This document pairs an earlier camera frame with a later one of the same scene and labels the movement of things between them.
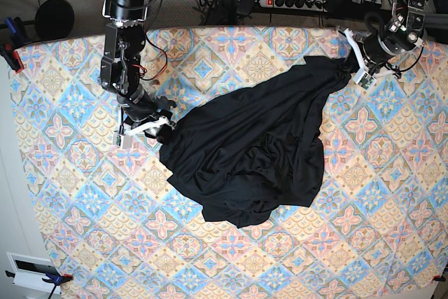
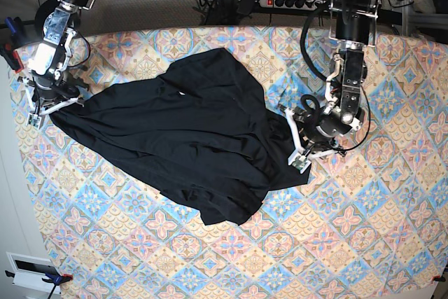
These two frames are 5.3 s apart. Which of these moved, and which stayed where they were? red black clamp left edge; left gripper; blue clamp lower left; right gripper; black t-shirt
Moved: left gripper; right gripper; black t-shirt
Stayed: blue clamp lower left; red black clamp left edge
